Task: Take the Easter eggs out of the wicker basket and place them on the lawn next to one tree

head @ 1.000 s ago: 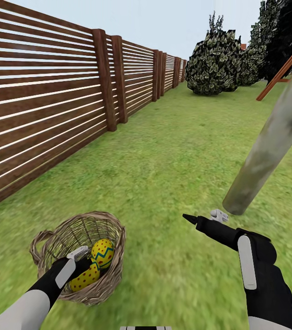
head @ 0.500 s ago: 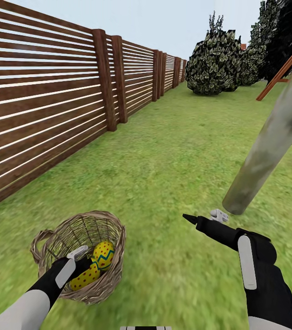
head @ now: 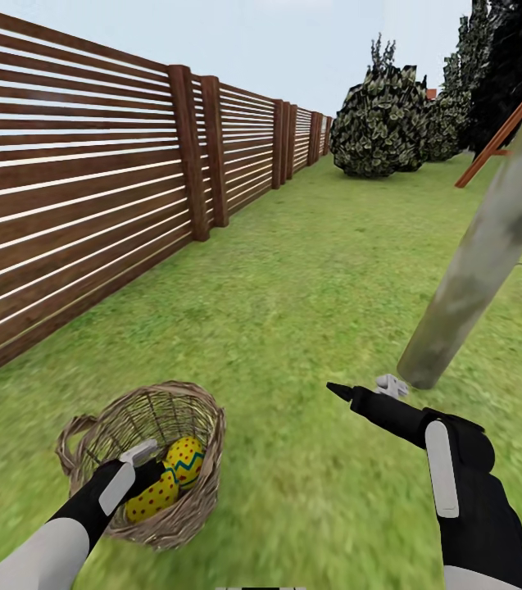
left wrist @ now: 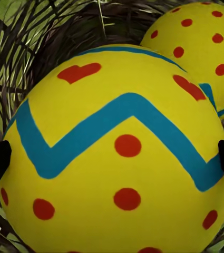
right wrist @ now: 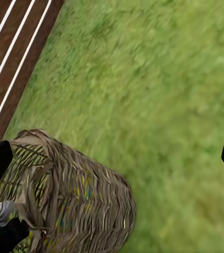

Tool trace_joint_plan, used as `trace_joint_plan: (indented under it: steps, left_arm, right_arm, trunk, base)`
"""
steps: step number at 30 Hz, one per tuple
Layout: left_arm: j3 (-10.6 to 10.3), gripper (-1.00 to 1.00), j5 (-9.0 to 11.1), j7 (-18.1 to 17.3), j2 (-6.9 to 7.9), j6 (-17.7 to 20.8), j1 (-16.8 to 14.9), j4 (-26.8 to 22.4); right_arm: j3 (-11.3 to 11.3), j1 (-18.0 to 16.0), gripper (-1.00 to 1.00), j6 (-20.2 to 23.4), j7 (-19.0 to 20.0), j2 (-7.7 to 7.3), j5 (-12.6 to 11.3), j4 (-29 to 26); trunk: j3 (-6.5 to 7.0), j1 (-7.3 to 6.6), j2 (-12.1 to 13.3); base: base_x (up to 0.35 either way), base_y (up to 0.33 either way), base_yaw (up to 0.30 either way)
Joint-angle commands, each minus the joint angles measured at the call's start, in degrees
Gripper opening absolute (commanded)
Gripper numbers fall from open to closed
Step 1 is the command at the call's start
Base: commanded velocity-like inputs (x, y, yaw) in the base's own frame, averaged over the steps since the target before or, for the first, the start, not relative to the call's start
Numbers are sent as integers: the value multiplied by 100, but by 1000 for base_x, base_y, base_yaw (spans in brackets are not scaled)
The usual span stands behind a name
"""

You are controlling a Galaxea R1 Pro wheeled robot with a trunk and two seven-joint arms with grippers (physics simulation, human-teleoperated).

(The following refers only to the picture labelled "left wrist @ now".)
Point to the wicker basket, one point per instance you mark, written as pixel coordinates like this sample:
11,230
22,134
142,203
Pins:
43,53

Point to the easter egg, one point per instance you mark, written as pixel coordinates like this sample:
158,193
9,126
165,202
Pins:
192,35
115,151

